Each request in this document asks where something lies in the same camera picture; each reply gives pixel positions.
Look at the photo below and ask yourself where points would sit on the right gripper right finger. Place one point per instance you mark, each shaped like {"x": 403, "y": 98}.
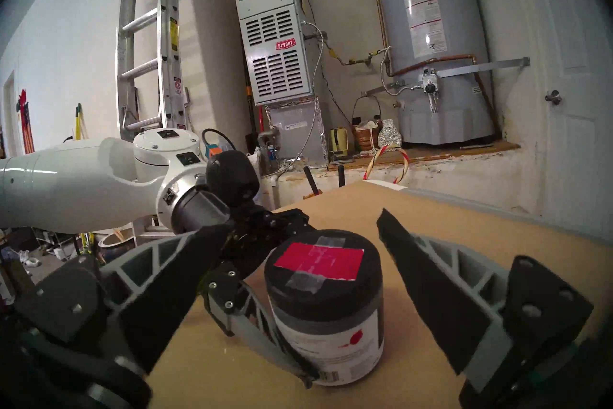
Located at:
{"x": 445, "y": 298}

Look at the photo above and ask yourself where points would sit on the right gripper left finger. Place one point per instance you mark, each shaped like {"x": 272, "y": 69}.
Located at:
{"x": 167, "y": 288}

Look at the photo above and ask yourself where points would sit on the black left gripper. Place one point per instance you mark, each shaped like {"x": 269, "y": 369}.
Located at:
{"x": 249, "y": 235}

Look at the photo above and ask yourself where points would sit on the black jar lid red tape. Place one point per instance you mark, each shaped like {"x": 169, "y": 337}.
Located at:
{"x": 325, "y": 288}

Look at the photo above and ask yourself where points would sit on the red yellow striped hoop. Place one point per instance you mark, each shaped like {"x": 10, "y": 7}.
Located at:
{"x": 404, "y": 159}

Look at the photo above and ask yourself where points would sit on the foil wrapped bundle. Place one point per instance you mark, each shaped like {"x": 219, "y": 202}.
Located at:
{"x": 390, "y": 135}

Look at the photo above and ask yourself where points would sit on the wicker basket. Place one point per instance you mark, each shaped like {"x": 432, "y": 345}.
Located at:
{"x": 366, "y": 137}

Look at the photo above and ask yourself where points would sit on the yellow metal can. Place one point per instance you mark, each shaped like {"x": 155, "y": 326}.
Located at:
{"x": 339, "y": 142}

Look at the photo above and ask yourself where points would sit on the metal door knob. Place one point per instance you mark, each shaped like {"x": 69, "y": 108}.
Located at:
{"x": 553, "y": 97}

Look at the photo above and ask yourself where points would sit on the white panel door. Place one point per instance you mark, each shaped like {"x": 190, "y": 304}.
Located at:
{"x": 574, "y": 101}

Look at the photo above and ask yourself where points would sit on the aluminium ladder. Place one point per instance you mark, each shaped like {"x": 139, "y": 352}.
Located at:
{"x": 167, "y": 29}

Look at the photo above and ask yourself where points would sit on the grey water heater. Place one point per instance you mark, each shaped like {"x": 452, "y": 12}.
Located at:
{"x": 431, "y": 29}

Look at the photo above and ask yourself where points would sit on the grey Bryant furnace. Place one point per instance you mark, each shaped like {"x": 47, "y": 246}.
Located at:
{"x": 273, "y": 29}

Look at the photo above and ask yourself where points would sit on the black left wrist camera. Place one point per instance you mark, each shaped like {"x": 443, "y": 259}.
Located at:
{"x": 232, "y": 178}

